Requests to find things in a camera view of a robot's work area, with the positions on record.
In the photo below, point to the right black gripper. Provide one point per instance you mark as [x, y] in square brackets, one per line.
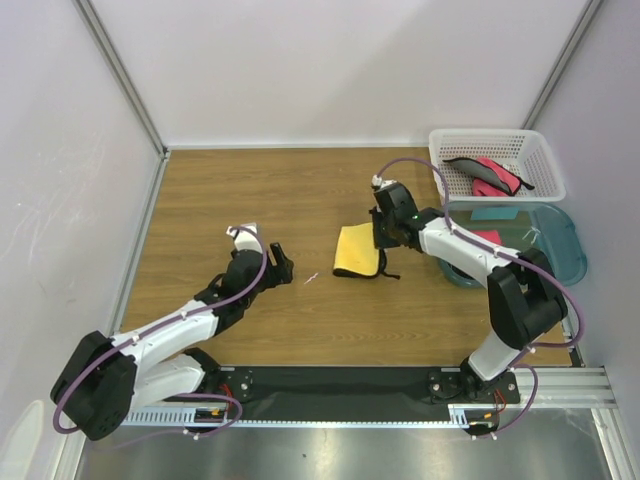
[378, 230]

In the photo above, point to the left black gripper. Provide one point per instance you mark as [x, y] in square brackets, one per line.
[279, 273]

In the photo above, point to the yellow and black towel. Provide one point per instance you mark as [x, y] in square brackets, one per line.
[357, 256]

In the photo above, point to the pink and black towel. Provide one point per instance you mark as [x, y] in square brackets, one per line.
[489, 235]

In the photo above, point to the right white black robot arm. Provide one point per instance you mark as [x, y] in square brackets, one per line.
[524, 297]

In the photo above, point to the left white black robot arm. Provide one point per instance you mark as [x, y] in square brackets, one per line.
[107, 377]

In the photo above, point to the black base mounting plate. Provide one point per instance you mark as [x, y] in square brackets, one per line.
[358, 394]

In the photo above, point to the white perforated plastic basket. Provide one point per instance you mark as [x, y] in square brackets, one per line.
[525, 153]

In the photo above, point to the teal transparent plastic tray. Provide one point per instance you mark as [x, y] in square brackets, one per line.
[523, 225]

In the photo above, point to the white object at left edge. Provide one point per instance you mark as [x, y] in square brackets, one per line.
[21, 443]

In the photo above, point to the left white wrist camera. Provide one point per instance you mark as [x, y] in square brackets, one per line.
[245, 237]

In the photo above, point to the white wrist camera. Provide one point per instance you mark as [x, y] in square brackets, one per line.
[245, 237]
[378, 183]

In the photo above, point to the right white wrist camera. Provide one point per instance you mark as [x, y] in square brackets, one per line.
[378, 183]

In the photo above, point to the right grey cable duct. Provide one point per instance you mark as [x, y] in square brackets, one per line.
[468, 415]

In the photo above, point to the grey cable duct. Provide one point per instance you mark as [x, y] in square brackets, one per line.
[468, 415]
[180, 415]

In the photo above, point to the left grey cable duct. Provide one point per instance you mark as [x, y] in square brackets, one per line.
[180, 415]

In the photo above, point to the aluminium frame rail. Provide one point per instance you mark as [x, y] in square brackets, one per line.
[546, 387]

